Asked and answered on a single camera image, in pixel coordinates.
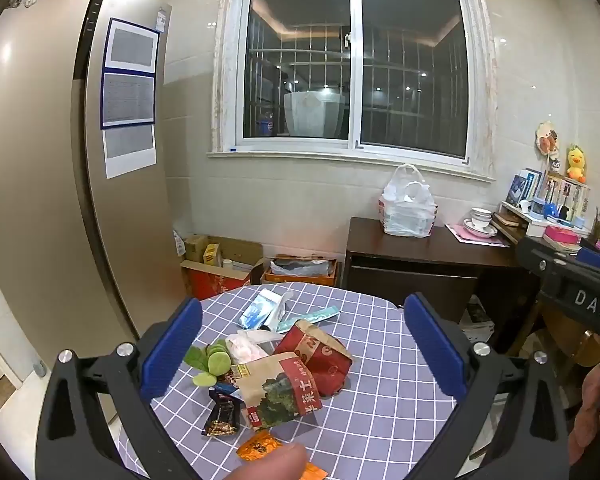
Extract white box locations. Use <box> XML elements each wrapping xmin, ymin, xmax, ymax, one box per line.
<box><xmin>459</xmin><ymin>296</ymin><xmax>496</xmax><ymax>343</ymax></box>

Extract red paper bag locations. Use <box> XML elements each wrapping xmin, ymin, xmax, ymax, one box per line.
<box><xmin>274</xmin><ymin>319</ymin><xmax>353</xmax><ymax>398</ymax></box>

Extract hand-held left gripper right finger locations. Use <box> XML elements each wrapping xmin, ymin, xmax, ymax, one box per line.
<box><xmin>404</xmin><ymin>292</ymin><xmax>572</xmax><ymax>480</ymax></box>

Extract blue framed paper sheet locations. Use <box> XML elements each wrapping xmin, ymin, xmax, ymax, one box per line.
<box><xmin>104</xmin><ymin>17</ymin><xmax>160</xmax><ymax>73</ymax></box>
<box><xmin>100</xmin><ymin>72</ymin><xmax>156</xmax><ymax>130</ymax></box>

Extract stacked white bowls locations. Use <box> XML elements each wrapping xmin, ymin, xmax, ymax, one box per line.
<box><xmin>462</xmin><ymin>207</ymin><xmax>499</xmax><ymax>238</ymax></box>

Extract blue white packet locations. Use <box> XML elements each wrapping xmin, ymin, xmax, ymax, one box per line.
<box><xmin>239</xmin><ymin>287</ymin><xmax>295</xmax><ymax>331</ymax></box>

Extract filled white plastic bag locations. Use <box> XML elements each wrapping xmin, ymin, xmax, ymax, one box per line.
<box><xmin>378</xmin><ymin>163</ymin><xmax>438</xmax><ymax>238</ymax></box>

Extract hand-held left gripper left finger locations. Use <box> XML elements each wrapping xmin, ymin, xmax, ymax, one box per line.
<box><xmin>34</xmin><ymin>297</ymin><xmax>204</xmax><ymax>480</ymax></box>

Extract person's left hand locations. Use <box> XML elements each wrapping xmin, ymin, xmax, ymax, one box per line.
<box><xmin>228</xmin><ymin>442</ymin><xmax>308</xmax><ymax>480</ymax></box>

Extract yellow duck plush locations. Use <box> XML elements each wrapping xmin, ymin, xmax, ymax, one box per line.
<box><xmin>566</xmin><ymin>144</ymin><xmax>587</xmax><ymax>183</ymax></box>

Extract wooden chair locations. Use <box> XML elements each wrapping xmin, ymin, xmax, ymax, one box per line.
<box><xmin>507</xmin><ymin>300</ymin><xmax>600</xmax><ymax>368</ymax></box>

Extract pink box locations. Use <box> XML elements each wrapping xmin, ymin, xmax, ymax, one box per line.
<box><xmin>543</xmin><ymin>225</ymin><xmax>581</xmax><ymax>245</ymax></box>

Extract purple checked tablecloth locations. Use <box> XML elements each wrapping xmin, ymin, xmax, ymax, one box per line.
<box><xmin>117</xmin><ymin>282</ymin><xmax>496</xmax><ymax>480</ymax></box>

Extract pink book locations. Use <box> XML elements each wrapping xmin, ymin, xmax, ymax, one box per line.
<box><xmin>445</xmin><ymin>223</ymin><xmax>511</xmax><ymax>248</ymax></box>

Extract wooden desk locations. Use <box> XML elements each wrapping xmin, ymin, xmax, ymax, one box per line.
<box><xmin>490</xmin><ymin>215</ymin><xmax>531</xmax><ymax>247</ymax></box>

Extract beige refrigerator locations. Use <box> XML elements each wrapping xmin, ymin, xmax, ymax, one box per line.
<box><xmin>0</xmin><ymin>0</ymin><xmax>188</xmax><ymax>391</ymax></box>

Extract open cardboard box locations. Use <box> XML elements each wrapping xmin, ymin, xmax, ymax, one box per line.
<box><xmin>180</xmin><ymin>234</ymin><xmax>265</xmax><ymax>298</ymax></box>

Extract dark wooden cabinet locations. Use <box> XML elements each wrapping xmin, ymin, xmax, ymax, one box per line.
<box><xmin>342</xmin><ymin>217</ymin><xmax>518</xmax><ymax>313</ymax></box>

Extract row of books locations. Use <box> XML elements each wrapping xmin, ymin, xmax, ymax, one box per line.
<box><xmin>500</xmin><ymin>167</ymin><xmax>592</xmax><ymax>226</ymax></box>

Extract dark snack wrapper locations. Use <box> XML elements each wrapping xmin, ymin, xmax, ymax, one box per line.
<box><xmin>201</xmin><ymin>387</ymin><xmax>243</xmax><ymax>438</ymax></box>

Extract person's right hand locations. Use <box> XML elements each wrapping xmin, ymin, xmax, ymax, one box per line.
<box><xmin>567</xmin><ymin>360</ymin><xmax>600</xmax><ymax>467</ymax></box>

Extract green plush leaf toy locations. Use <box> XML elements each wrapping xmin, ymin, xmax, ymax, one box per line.
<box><xmin>184</xmin><ymin>340</ymin><xmax>232</xmax><ymax>387</ymax></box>

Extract crumpled white plastic bag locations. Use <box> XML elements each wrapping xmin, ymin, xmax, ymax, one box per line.
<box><xmin>225</xmin><ymin>329</ymin><xmax>283</xmax><ymax>363</ymax></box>

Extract orange wall decoration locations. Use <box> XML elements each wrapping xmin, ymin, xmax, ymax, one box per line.
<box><xmin>535</xmin><ymin>121</ymin><xmax>561</xmax><ymax>161</ymax></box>

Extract brown paper bag tree print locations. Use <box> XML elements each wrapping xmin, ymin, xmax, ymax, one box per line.
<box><xmin>230</xmin><ymin>352</ymin><xmax>323</xmax><ymax>431</ymax></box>

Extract white paper sheet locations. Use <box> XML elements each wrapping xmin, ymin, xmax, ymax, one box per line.
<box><xmin>102</xmin><ymin>124</ymin><xmax>157</xmax><ymax>180</ymax></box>

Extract teal wrapper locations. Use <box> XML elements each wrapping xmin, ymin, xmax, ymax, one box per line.
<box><xmin>276</xmin><ymin>306</ymin><xmax>340</xmax><ymax>335</ymax></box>

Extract orange box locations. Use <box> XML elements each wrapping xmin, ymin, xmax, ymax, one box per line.
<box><xmin>261</xmin><ymin>255</ymin><xmax>341</xmax><ymax>288</ymax></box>

